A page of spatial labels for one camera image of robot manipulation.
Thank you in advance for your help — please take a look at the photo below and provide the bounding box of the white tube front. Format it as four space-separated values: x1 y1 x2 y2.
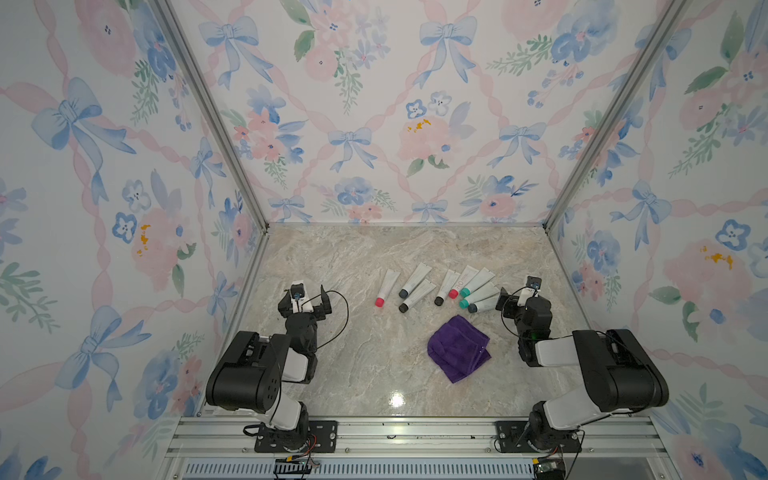
467 295 501 313

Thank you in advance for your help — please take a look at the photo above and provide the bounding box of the white tube grey cap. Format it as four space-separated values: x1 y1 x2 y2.
459 282 500 309

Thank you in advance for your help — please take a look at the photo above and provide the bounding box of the white toothpaste tube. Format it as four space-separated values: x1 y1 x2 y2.
460 268 495 298

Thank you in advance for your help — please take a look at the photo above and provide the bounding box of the white tube pink cap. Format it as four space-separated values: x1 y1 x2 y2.
375 269 400 308
448 265 479 299

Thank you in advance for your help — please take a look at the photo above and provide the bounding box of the purple cloth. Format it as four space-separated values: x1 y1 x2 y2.
427 315 492 384

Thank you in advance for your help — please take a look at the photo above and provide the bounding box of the white tube black cap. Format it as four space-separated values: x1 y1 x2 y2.
434 269 460 306

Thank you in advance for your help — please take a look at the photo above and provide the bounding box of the white tube dark cap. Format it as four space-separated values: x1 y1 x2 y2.
398 280 436 313

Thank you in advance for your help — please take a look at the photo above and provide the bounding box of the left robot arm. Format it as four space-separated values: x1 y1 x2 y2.
205 283 332 450

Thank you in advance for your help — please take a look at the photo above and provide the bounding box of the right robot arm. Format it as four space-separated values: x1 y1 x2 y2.
496 286 670 451

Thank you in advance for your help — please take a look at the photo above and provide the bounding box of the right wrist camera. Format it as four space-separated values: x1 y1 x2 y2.
526 276 542 291

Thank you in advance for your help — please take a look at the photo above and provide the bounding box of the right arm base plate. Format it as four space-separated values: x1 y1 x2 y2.
494 420 582 455

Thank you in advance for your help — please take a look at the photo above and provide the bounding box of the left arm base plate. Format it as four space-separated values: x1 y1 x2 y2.
254 420 339 454

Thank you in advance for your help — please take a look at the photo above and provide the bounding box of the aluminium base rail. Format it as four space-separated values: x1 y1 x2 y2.
157 415 680 479

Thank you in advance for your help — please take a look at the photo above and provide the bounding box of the aluminium corner post left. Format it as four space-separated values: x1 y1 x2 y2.
148 0 269 234

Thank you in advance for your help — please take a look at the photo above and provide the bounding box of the aluminium corner post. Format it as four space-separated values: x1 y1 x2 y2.
148 0 269 234
543 0 689 235

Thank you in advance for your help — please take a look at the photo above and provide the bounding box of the aluminium corner post right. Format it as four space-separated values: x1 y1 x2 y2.
543 0 689 235

